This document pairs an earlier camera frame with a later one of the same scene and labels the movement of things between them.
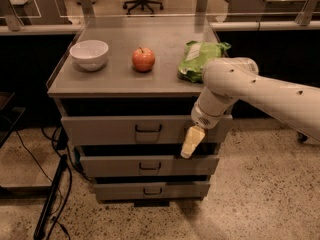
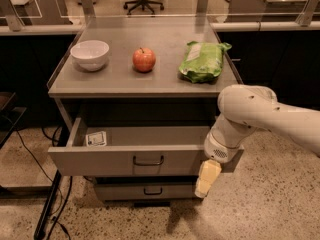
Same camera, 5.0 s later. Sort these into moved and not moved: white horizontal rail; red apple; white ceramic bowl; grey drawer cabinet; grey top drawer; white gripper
Moved: grey top drawer; white gripper
Not moved: white ceramic bowl; red apple; grey drawer cabinet; white horizontal rail
